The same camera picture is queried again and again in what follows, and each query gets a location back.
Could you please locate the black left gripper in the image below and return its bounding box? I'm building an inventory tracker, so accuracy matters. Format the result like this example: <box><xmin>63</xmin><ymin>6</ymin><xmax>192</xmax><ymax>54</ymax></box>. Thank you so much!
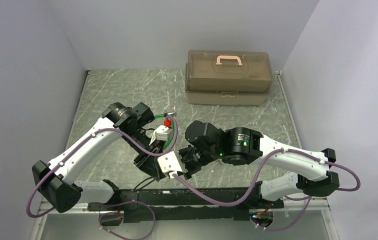
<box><xmin>122</xmin><ymin>128</ymin><xmax>167</xmax><ymax>181</ymax></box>

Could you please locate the black cable padlock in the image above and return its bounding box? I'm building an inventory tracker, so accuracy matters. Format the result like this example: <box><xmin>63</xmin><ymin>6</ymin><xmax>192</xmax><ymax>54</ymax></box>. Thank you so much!
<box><xmin>133</xmin><ymin>177</ymin><xmax>156</xmax><ymax>191</ymax></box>

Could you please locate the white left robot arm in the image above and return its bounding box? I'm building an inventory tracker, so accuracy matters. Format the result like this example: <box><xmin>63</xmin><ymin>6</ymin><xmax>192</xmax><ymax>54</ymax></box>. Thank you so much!
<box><xmin>32</xmin><ymin>102</ymin><xmax>174</xmax><ymax>213</ymax></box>

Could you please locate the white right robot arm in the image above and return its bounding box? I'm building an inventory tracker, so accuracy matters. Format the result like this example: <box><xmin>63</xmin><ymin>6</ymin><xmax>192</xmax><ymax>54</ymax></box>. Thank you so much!
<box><xmin>178</xmin><ymin>120</ymin><xmax>340</xmax><ymax>208</ymax></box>

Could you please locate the brown plastic toolbox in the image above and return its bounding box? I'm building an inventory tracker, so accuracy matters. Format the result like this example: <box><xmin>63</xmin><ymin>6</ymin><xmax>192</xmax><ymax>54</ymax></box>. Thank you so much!
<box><xmin>185</xmin><ymin>50</ymin><xmax>274</xmax><ymax>106</ymax></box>

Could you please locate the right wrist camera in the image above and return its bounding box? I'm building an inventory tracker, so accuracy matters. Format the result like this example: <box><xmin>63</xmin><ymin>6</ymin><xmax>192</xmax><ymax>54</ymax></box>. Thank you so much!
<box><xmin>157</xmin><ymin>151</ymin><xmax>188</xmax><ymax>179</ymax></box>

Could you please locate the green cable lock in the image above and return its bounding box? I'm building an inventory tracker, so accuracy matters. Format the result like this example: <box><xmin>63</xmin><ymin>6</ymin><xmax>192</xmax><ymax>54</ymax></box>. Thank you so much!
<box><xmin>154</xmin><ymin>111</ymin><xmax>177</xmax><ymax>150</ymax></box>

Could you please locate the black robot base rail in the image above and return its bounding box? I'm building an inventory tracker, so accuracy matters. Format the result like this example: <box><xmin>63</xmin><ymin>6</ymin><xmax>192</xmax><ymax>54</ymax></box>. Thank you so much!
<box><xmin>87</xmin><ymin>186</ymin><xmax>284</xmax><ymax>223</ymax></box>

